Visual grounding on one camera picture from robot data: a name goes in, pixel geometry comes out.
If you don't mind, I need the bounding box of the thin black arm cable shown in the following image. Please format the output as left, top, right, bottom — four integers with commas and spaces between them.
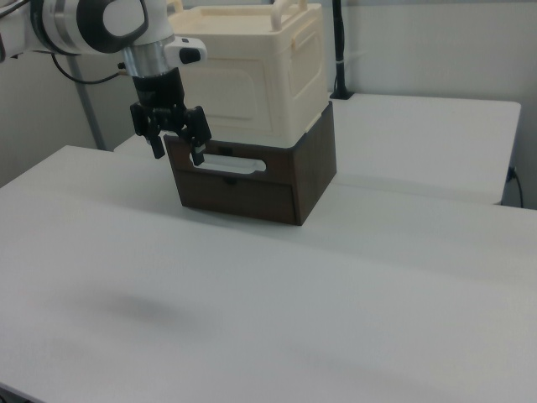
51, 54, 128, 86

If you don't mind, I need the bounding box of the black cable with plug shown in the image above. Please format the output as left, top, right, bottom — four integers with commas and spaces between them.
506, 166, 526, 207

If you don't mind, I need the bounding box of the dark brown wooden box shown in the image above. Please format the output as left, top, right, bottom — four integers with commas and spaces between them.
163, 100, 338, 228

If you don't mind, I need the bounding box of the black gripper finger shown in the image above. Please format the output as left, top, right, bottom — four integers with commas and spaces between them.
180, 105, 212, 166
129, 102, 166, 160

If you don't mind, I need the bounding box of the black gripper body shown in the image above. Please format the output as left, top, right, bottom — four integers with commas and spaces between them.
132, 69, 190, 134

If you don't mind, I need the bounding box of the cream cabinet door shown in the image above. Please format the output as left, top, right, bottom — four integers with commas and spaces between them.
184, 54, 291, 146

